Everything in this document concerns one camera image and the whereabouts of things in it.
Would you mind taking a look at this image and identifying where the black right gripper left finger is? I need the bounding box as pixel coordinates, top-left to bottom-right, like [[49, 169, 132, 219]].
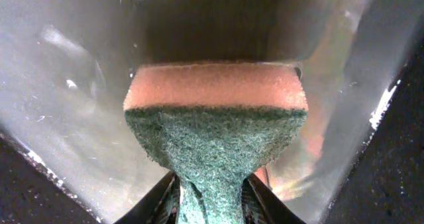
[[115, 172, 180, 224]]

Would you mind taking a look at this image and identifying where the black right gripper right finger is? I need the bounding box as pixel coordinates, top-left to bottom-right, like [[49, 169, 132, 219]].
[[241, 174, 305, 224]]

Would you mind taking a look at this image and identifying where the green scrubbing sponge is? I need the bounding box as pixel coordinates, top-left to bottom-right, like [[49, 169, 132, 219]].
[[123, 63, 308, 223]]

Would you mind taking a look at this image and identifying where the black water tray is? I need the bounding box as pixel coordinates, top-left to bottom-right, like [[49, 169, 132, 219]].
[[1, 0, 423, 223]]

